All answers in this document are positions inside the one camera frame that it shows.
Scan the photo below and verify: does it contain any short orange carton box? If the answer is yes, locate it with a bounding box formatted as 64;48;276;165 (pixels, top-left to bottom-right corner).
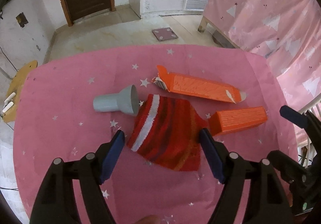
208;106;267;136

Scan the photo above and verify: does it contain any long orange carton box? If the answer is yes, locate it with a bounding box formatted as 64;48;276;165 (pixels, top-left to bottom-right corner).
152;65;247;104

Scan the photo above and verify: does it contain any red white striped knit cloth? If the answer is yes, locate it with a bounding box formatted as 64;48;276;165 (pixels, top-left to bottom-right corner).
127;94;208;171

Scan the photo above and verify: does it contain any grey plastic funnel tube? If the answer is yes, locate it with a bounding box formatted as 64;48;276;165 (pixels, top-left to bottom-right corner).
92;85;139;116

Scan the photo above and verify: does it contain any person's left hand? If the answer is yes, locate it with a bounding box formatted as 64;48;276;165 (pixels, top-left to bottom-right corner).
134;215;161;224

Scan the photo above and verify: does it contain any pink star tablecloth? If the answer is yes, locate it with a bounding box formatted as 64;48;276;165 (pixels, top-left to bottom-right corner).
13;45;298;223

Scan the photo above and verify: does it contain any pink tree pattern curtain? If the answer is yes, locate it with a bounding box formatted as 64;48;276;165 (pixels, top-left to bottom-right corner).
203;0;320;109

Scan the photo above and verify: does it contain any white power strip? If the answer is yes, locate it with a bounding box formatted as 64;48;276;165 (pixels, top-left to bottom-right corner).
2;92;16;114

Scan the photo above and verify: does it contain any pink bathroom scale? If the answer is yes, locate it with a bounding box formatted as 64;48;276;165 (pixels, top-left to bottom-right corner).
152;28;178;42

